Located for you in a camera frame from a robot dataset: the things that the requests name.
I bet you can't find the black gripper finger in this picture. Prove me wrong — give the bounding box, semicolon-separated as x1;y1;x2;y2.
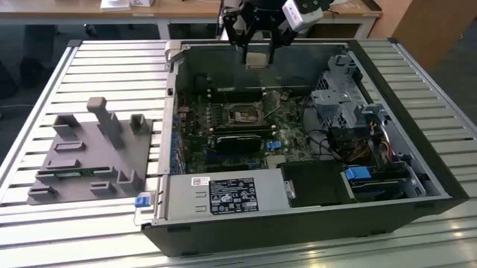
268;24;300;64
222;14;250;64

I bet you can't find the silver CPU plate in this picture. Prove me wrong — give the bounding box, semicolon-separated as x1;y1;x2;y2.
246;52;270;69

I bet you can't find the CPU socket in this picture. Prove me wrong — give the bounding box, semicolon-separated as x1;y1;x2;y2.
222;102;269;126

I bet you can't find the grey case release latch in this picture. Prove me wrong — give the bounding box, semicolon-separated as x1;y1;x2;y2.
163;40;186;64

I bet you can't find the metal drive cage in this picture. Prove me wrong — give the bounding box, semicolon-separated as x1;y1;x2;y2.
312;54;390;129

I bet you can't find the green motherboard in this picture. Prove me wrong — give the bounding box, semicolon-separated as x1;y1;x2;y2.
175;89;318;173

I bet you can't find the wooden cabinet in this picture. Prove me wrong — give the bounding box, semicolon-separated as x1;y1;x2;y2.
366;0;477;72

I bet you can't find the graphics card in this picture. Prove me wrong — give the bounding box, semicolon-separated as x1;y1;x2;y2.
214;133;264;156

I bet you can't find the silver finned heat sink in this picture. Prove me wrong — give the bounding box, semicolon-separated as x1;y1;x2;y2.
266;155;286;168

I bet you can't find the black plastic shroud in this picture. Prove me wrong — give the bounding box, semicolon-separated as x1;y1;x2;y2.
280;161;356;209

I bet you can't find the blue disk carrier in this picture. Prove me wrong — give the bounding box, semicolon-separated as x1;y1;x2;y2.
345;165;373;183

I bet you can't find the grey parts rack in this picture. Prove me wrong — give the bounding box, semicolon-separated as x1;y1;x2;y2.
27;97;154;206

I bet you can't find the silver power supply unit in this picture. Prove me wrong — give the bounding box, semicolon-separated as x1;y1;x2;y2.
158;168;290;220

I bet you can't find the green RAM stick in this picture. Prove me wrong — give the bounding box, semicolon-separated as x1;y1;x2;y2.
55;166;113;178

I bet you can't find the blue case latch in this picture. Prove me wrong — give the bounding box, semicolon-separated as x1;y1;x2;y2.
134;195;153;209

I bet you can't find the black open PC case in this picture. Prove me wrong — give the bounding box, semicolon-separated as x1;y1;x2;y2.
141;38;469;258

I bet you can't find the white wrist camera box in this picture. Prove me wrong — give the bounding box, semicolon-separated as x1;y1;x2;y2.
282;0;325;32

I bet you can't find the thick black cable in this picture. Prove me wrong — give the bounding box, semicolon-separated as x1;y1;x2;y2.
305;128;348;163

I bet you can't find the coloured wire bundle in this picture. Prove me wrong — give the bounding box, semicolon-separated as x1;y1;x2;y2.
353;136;393;163

